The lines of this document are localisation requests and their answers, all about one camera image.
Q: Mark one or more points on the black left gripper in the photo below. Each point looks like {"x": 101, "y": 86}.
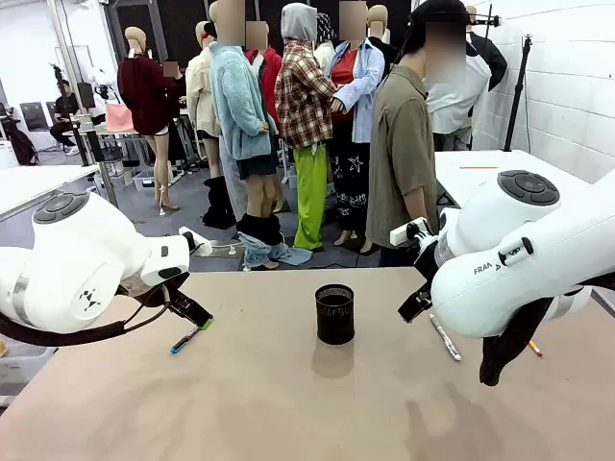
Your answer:
{"x": 173, "y": 285}

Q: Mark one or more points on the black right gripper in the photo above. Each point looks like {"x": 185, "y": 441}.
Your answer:
{"x": 425, "y": 261}

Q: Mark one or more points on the blue black marker pen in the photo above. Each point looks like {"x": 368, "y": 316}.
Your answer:
{"x": 185, "y": 340}

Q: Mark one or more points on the white grey pen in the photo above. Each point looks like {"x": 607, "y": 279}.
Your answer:
{"x": 444, "y": 336}

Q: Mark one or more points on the orange pencil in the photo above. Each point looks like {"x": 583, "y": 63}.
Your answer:
{"x": 535, "y": 348}
{"x": 480, "y": 167}

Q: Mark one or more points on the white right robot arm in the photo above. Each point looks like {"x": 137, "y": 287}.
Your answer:
{"x": 504, "y": 269}

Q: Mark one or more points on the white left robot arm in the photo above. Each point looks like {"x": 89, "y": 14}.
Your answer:
{"x": 72, "y": 249}

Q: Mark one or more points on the black mesh pen holder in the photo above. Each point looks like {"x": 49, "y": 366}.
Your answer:
{"x": 335, "y": 322}

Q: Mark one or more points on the white power strip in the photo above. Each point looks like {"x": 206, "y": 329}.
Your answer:
{"x": 204, "y": 249}

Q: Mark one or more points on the person in olive shirt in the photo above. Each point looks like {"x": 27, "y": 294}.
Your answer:
{"x": 399, "y": 144}

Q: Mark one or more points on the clear plastic bin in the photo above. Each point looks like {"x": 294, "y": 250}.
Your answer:
{"x": 19, "y": 365}

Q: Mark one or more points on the blue shirt red top mannequin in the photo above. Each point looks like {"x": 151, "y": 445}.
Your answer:
{"x": 358, "y": 105}

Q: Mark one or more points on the black white raglan mannequin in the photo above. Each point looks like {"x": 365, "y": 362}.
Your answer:
{"x": 461, "y": 101}

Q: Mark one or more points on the pink bag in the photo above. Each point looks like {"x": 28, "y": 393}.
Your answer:
{"x": 118, "y": 117}

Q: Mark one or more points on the light blue fleece mannequin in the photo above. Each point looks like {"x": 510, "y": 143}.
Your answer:
{"x": 238, "y": 105}

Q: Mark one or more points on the cream jacket mannequin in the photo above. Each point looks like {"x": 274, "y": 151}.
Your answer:
{"x": 199, "y": 96}

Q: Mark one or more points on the maroon sweater mannequin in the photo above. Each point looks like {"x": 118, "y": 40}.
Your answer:
{"x": 144, "y": 96}

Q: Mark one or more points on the black tripod stand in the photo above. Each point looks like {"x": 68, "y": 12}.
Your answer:
{"x": 516, "y": 105}

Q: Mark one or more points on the plaid shirt grey hood mannequin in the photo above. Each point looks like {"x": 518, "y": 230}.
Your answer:
{"x": 302, "y": 96}

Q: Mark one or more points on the seated person in black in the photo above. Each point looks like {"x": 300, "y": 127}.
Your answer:
{"x": 62, "y": 115}

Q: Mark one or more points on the red jacket mannequin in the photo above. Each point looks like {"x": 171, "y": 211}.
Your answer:
{"x": 271, "y": 72}

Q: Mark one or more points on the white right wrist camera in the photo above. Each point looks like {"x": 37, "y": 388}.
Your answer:
{"x": 402, "y": 234}

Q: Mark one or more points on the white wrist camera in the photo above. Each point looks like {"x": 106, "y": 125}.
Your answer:
{"x": 187, "y": 239}
{"x": 402, "y": 234}

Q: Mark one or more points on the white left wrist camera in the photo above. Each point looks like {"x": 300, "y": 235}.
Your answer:
{"x": 187, "y": 239}

